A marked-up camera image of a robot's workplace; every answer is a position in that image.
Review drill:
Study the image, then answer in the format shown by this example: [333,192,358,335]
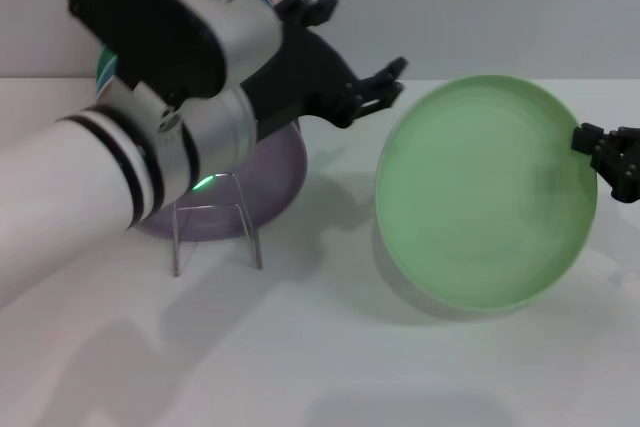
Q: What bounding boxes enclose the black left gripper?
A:
[238,0,409,141]

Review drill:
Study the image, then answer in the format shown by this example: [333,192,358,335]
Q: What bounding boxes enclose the light green plate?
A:
[374,74,599,314]

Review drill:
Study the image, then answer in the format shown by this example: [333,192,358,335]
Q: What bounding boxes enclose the lilac plate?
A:
[130,117,309,242]

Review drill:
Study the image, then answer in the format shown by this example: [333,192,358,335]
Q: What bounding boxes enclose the dark green plate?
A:
[96,43,119,79]

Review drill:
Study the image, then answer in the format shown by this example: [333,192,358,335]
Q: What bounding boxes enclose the black silver wrist camera box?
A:
[49,0,284,104]

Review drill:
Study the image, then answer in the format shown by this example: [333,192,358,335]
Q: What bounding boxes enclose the metal wire plate rack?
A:
[171,173,265,278]

